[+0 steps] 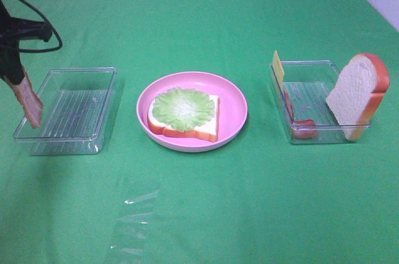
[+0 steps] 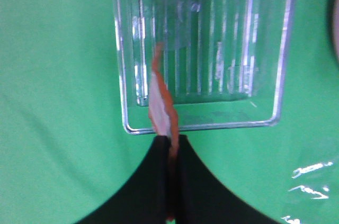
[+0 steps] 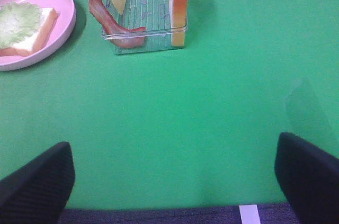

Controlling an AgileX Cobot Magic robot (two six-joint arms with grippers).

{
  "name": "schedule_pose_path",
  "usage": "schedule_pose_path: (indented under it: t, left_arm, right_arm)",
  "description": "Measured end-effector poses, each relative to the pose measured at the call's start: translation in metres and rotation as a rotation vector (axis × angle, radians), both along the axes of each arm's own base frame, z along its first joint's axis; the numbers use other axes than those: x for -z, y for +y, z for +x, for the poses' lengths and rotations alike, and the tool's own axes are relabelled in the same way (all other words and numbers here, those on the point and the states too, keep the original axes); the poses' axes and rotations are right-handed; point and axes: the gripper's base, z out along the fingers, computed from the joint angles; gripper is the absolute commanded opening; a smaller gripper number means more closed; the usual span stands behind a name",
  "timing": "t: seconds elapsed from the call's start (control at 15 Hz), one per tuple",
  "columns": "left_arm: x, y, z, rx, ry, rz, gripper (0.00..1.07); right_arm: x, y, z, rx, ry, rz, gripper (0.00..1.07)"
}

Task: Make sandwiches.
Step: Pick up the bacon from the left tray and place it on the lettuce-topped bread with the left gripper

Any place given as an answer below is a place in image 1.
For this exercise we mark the bread slice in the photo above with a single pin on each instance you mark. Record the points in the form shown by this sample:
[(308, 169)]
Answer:
[(358, 92), (207, 132)]

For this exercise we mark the right clear plastic tray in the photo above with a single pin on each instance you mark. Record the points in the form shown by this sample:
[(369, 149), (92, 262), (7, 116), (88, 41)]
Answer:
[(308, 84)]

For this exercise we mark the yellow cheese slice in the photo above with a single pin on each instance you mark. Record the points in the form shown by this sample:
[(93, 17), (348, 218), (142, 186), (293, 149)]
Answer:
[(278, 69)]

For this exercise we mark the left clear plastic tray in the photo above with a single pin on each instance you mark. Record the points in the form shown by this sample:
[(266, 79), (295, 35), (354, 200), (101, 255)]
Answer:
[(76, 114)]

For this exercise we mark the green table cloth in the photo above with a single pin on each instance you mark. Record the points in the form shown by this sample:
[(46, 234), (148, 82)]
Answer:
[(258, 199)]

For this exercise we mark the bacon strip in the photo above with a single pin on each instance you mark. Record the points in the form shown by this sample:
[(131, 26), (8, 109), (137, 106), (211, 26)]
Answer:
[(31, 104), (301, 129)]

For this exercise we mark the pink round plate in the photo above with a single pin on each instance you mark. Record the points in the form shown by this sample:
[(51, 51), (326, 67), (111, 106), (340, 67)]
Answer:
[(233, 108)]

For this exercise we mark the clear plastic film sheet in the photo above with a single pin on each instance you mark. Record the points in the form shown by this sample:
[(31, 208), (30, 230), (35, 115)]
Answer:
[(131, 225)]

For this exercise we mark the green lettuce leaf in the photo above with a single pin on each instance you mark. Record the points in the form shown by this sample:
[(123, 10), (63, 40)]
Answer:
[(183, 109)]

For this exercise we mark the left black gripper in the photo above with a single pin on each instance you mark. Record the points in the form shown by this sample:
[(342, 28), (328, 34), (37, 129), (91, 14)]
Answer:
[(14, 30)]

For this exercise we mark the clear plastic tray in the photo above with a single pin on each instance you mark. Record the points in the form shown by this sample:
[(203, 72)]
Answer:
[(76, 114), (308, 84)]

